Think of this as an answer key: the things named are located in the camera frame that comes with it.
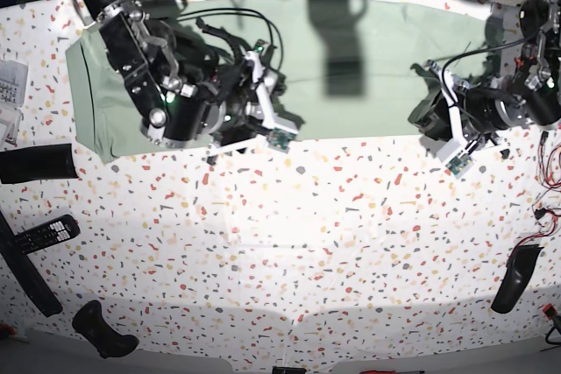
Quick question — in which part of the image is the long black bar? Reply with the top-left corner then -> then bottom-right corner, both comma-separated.
1,215 -> 63,317

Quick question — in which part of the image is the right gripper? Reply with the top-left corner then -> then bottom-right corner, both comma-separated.
201,62 -> 285,138

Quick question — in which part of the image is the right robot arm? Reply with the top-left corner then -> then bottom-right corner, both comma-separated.
72,0 -> 298,154

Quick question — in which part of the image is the black curved handle piece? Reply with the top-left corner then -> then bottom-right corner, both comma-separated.
72,300 -> 139,359

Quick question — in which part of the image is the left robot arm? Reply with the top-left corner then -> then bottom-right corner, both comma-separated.
408,0 -> 560,148

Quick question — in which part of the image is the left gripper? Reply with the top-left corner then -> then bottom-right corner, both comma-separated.
408,86 -> 508,141

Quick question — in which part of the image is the black cylinder tube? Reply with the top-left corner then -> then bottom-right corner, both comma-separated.
1,144 -> 78,184

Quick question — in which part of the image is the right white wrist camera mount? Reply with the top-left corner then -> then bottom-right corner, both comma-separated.
205,50 -> 295,160

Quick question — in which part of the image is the red and black wire bundle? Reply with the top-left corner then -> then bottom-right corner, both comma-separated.
515,129 -> 561,257

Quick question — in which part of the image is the black TV remote control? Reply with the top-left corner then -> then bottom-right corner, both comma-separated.
14,215 -> 81,255

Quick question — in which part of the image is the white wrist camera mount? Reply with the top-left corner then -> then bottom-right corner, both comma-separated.
423,59 -> 509,180
205,50 -> 295,160

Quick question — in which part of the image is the light green T-shirt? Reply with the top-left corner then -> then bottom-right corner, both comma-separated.
66,0 -> 504,163

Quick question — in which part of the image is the black curved shell piece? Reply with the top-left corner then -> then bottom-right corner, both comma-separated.
491,244 -> 543,314

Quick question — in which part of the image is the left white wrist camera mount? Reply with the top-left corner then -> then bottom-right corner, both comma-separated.
423,59 -> 509,180

